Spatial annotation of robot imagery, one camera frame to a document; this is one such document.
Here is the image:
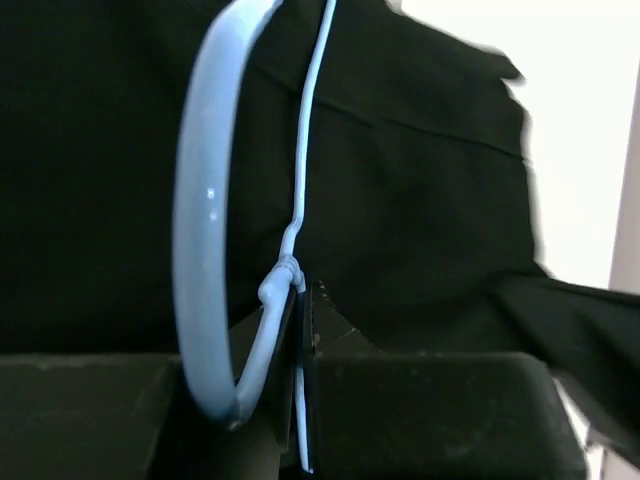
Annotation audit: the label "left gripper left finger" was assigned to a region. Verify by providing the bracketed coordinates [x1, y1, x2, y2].
[233, 289, 297, 479]

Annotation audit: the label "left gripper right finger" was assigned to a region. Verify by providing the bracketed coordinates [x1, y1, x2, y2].
[302, 282, 385, 475]

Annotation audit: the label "black trousers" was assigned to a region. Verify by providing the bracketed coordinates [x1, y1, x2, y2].
[1, 1, 639, 455]

